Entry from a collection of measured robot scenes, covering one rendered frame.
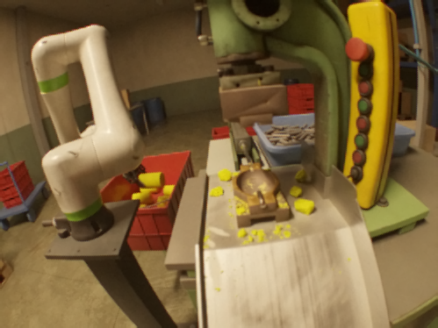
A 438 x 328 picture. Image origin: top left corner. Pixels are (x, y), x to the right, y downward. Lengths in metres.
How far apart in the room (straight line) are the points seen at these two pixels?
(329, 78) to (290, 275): 0.32
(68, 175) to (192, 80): 8.21
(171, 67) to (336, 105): 8.49
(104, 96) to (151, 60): 8.39
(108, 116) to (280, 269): 0.53
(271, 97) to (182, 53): 8.47
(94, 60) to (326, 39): 0.61
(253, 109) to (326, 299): 0.30
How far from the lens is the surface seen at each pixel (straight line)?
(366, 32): 0.41
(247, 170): 0.47
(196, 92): 8.64
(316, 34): 0.40
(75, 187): 0.57
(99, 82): 0.66
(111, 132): 0.58
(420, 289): 0.42
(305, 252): 0.36
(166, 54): 8.86
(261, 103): 0.30
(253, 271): 0.34
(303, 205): 0.40
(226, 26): 0.35
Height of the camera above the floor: 1.25
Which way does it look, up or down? 23 degrees down
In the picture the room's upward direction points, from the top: 9 degrees counter-clockwise
